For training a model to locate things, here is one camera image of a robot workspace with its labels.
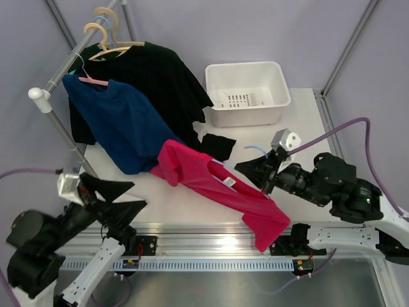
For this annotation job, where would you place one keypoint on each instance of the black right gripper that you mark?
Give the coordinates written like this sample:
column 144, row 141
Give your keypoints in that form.
column 264, row 172

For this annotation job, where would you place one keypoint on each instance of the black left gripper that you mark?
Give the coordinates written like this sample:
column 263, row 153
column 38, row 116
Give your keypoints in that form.
column 119, row 214

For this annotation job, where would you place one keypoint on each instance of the light blue wire hanger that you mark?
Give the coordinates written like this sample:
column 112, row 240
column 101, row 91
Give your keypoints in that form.
column 258, row 148

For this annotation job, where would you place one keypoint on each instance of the pink t shirt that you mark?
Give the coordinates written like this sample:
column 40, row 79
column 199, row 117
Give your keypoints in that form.
column 179, row 164

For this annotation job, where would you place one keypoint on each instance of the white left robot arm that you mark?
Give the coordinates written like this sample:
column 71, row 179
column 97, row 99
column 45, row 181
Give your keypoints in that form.
column 33, row 270

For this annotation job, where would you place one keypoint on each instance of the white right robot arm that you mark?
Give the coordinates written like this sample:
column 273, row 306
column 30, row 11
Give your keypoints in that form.
column 353, row 200

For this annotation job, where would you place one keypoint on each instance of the blue t shirt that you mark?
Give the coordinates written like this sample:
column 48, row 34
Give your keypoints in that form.
column 120, row 119

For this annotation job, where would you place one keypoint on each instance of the pink plastic hanger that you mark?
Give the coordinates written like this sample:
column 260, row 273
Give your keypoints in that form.
column 87, row 78

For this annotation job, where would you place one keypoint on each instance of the black t shirt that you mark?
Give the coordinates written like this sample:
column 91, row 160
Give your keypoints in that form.
column 172, row 89

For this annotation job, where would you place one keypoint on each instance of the dark green t shirt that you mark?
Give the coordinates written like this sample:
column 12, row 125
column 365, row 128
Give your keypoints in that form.
column 95, row 49

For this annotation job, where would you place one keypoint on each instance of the light blue hanger rear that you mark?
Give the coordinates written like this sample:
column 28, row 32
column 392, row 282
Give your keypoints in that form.
column 105, row 22

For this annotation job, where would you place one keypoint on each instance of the beige wooden hanger rear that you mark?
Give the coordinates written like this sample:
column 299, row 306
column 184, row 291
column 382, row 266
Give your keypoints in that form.
column 113, row 26

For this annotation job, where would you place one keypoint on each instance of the beige wooden hanger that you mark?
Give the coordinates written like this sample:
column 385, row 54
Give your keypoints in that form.
column 104, row 50
column 113, row 26

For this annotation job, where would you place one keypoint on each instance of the beige wooden hanger front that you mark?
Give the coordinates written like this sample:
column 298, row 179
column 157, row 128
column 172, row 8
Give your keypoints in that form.
column 104, row 50

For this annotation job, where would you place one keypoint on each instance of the white plastic basket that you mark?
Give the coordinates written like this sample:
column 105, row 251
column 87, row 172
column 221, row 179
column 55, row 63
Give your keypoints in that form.
column 246, row 94

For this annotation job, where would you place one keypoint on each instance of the silver clothes rack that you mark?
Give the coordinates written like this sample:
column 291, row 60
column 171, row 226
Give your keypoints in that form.
column 41, row 96

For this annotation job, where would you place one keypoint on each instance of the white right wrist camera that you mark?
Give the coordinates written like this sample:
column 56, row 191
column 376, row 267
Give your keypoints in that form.
column 285, row 139

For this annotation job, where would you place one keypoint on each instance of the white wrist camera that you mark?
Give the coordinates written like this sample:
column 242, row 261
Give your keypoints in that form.
column 285, row 139
column 67, row 184

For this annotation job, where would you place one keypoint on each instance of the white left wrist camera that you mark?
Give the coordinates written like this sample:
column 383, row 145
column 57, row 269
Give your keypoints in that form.
column 67, row 184

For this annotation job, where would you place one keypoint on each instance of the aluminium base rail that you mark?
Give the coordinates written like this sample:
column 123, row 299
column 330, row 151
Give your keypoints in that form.
column 187, row 240

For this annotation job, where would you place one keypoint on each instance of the white slotted cable duct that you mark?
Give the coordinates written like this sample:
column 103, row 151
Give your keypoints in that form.
column 204, row 265

